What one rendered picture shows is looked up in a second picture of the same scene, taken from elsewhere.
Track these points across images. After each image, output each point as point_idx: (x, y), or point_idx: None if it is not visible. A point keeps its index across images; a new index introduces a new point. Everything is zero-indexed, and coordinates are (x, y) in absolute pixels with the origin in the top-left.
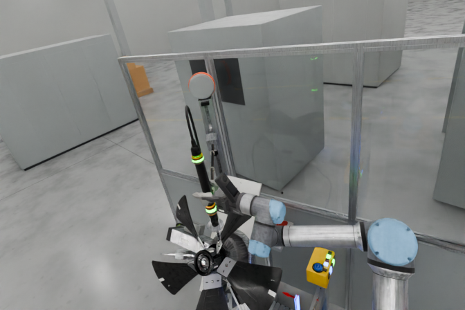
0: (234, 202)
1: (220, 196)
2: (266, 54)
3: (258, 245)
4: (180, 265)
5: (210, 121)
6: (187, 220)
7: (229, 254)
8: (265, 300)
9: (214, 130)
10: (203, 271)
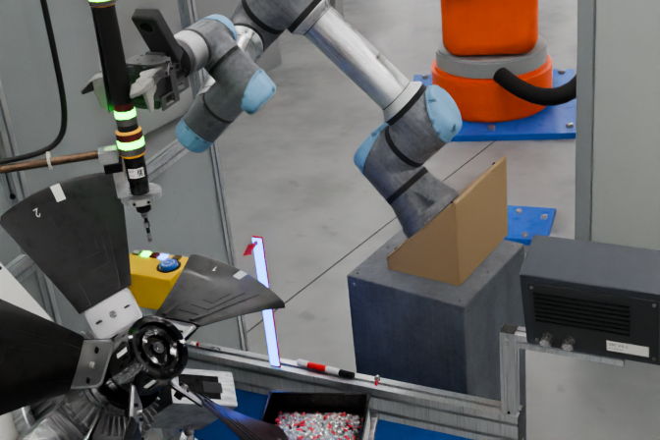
0: (182, 54)
1: (163, 58)
2: None
3: (263, 74)
4: (129, 437)
5: None
6: (21, 348)
7: None
8: (252, 286)
9: None
10: (174, 364)
